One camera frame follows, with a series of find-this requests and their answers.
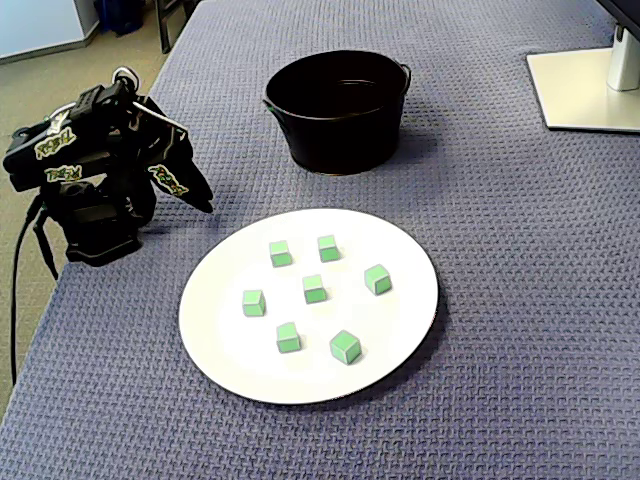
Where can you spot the silver monitor stand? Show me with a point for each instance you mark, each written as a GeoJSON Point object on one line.
{"type": "Point", "coordinates": [570, 90]}

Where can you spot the blue woven table cloth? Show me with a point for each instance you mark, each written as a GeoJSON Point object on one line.
{"type": "Point", "coordinates": [500, 300]}

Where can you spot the black metal bucket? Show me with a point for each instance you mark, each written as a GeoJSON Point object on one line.
{"type": "Point", "coordinates": [345, 145]}

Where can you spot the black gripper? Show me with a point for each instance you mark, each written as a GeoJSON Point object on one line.
{"type": "Point", "coordinates": [176, 172]}

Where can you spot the dark chair frame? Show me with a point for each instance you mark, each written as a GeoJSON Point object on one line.
{"type": "Point", "coordinates": [165, 25]}

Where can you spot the black monitor screen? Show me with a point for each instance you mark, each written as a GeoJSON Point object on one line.
{"type": "Point", "coordinates": [631, 9]}

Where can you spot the dark blue bin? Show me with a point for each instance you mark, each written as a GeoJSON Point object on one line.
{"type": "Point", "coordinates": [120, 15]}

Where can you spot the green cube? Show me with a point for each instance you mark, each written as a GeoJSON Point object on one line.
{"type": "Point", "coordinates": [288, 337]}
{"type": "Point", "coordinates": [345, 346]}
{"type": "Point", "coordinates": [314, 289]}
{"type": "Point", "coordinates": [281, 253]}
{"type": "Point", "coordinates": [254, 303]}
{"type": "Point", "coordinates": [329, 248]}
{"type": "Point", "coordinates": [377, 279]}

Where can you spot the white round plate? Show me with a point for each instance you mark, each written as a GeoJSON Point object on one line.
{"type": "Point", "coordinates": [230, 360]}

